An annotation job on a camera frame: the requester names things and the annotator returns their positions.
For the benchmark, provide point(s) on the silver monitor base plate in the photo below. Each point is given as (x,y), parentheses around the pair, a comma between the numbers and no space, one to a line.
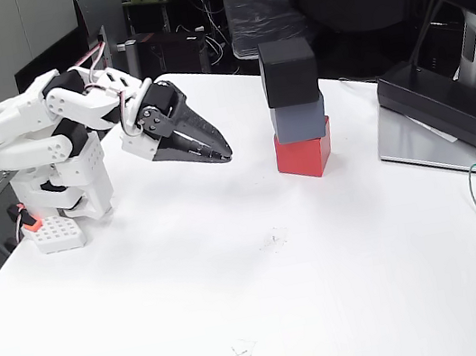
(411,149)

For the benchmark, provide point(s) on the black cube block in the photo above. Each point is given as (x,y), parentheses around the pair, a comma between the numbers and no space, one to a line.
(289,73)

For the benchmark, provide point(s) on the plastic-wrapped black bin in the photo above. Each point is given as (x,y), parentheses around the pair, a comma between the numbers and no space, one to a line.
(254,1)

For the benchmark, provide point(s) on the silver metal post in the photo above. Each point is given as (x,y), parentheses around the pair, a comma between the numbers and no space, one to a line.
(133,63)

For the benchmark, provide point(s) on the white perforated table clamp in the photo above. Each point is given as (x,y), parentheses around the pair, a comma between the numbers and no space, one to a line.
(58,235)

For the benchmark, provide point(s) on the black power adapter brick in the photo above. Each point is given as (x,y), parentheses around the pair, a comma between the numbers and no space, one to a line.
(436,108)

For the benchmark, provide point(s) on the grey cube block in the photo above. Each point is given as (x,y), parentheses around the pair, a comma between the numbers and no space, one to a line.
(302,121)

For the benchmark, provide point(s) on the red cube block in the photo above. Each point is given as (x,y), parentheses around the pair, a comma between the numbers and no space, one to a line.
(303,160)

